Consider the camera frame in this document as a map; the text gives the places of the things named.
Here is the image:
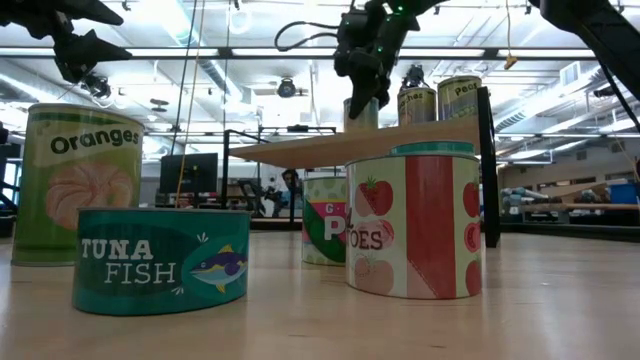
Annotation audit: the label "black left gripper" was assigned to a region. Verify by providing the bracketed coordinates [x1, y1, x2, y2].
[0, 0, 132, 84]

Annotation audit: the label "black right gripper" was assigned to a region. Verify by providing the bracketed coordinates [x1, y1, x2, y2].
[348, 0, 421, 120]

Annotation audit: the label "blue carrots can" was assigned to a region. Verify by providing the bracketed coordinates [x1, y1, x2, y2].
[342, 97, 380, 133]

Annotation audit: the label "blue-grey peaches can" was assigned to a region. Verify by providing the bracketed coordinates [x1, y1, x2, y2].
[397, 86, 438, 127]

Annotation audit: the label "teal-rimmed white can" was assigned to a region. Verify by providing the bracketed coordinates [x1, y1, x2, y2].
[388, 140, 476, 157]

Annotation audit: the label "tall green peas can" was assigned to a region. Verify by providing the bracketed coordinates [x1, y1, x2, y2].
[436, 74, 483, 122]

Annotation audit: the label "short pink-label peas can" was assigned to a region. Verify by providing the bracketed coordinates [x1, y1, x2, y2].
[301, 175, 349, 267]

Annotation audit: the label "green oranges can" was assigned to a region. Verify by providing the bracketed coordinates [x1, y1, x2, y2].
[10, 102, 146, 268]

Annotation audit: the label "teal tuna fish can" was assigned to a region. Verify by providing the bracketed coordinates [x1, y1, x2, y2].
[72, 207, 252, 317]

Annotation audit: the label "black ceiling spotlight cluster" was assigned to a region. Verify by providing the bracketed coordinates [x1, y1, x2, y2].
[82, 73, 112, 100]

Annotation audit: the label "round black ceiling spotlight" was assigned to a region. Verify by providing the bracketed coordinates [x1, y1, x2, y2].
[276, 77, 298, 100]

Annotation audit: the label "person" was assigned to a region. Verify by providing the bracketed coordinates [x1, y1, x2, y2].
[280, 168, 302, 209]

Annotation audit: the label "white red tomatoes can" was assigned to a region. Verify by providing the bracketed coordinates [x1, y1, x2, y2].
[344, 153, 484, 301]

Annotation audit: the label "black background robot arms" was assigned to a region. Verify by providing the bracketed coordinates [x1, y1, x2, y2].
[238, 177, 284, 219]

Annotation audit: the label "black computer monitor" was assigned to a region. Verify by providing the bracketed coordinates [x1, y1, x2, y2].
[159, 152, 220, 196]

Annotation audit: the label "blue-grey background machine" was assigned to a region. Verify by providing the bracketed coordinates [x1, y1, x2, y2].
[501, 186, 542, 217]

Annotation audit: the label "white air vent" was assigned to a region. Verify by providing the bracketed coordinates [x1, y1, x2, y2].
[559, 61, 582, 88]

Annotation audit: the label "wooden background workbench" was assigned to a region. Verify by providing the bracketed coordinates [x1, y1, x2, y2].
[519, 201, 640, 213]

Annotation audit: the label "blue storage bin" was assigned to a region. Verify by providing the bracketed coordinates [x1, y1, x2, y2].
[608, 182, 640, 206]

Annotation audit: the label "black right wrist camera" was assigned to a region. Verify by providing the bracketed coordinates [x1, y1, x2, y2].
[333, 8, 375, 77]

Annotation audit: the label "black ceiling spotlight with cable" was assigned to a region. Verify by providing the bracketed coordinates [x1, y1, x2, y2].
[401, 63, 427, 92]

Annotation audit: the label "black background rig frame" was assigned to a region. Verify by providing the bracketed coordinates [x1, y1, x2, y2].
[257, 124, 338, 137]

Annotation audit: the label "thin black hanging cable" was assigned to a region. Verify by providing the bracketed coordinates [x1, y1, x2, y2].
[168, 0, 200, 157]

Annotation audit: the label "thin yellow hanging cable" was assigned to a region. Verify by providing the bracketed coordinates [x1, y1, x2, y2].
[174, 0, 207, 208]

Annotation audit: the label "black aluminium rig frame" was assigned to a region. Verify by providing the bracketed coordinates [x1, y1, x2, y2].
[0, 46, 640, 63]

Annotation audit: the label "black shelf leg frame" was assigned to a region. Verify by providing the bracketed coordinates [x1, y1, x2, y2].
[476, 86, 502, 249]
[219, 128, 297, 236]

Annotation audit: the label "yellow hanging cord plug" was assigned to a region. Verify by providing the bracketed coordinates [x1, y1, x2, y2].
[503, 0, 519, 72]

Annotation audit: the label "white ring light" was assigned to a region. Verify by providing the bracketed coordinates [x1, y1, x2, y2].
[227, 7, 254, 37]

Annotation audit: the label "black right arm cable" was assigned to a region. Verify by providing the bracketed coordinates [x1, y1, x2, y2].
[597, 62, 640, 134]

